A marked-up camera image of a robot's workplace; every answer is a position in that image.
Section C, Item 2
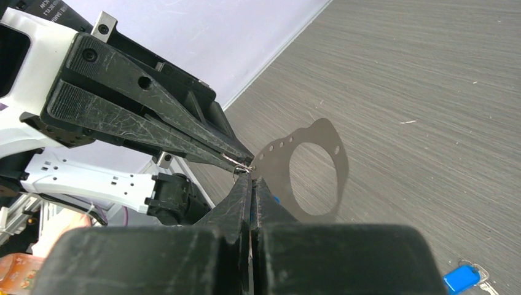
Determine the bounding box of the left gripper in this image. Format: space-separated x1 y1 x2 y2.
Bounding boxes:
18 10 254 171

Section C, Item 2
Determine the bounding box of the large metal keyring disc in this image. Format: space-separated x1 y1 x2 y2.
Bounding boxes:
236 118 349 223

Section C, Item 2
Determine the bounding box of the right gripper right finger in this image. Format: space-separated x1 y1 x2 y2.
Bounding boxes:
251 179 447 294

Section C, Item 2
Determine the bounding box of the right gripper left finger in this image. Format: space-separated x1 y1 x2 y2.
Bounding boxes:
32 173 253 294

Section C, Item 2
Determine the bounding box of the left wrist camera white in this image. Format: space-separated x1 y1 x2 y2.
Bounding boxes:
1 8 77 157

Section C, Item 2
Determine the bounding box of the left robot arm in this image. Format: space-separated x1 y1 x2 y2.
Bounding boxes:
1 1 253 225

